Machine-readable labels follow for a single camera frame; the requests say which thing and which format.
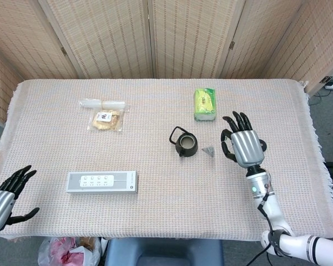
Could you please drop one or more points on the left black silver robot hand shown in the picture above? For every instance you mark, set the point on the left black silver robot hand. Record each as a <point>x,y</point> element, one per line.
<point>0,206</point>

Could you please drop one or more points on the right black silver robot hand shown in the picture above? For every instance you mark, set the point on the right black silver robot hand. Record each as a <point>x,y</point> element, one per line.
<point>247,148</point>

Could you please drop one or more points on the grey pyramid tea bag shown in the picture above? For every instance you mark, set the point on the grey pyramid tea bag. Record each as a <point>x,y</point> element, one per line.
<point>209,150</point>

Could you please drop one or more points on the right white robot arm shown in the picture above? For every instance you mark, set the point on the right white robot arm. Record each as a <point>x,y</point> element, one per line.
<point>269,205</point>

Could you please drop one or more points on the black teapot lid brown knob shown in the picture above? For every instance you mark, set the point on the black teapot lid brown knob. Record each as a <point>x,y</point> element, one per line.
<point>263,145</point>

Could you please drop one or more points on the black cast iron teapot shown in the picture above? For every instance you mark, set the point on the black cast iron teapot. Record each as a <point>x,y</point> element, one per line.
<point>192,151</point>

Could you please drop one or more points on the plastic bag with pink contents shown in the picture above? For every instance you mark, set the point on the plastic bag with pink contents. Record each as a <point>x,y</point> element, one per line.
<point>63,252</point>

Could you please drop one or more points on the bagged snack packet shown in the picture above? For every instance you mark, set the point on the bagged snack packet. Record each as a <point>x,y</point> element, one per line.
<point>105,122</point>

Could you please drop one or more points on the green tissue pack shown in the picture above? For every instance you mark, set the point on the green tissue pack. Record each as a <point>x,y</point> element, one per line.
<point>204,105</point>

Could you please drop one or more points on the black plug adapter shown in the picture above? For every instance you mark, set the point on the black plug adapter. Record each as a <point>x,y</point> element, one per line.
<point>327,79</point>

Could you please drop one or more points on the grey power strip box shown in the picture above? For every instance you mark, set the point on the grey power strip box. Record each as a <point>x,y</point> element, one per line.
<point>102,183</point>

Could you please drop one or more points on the woven pinkish tablecloth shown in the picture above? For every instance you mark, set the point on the woven pinkish tablecloth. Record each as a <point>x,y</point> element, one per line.
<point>155,207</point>

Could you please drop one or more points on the blue chair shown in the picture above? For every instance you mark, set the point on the blue chair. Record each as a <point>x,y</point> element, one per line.
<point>163,253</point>

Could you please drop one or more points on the bamboo folding screen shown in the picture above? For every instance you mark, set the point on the bamboo folding screen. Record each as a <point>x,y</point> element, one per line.
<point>113,41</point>

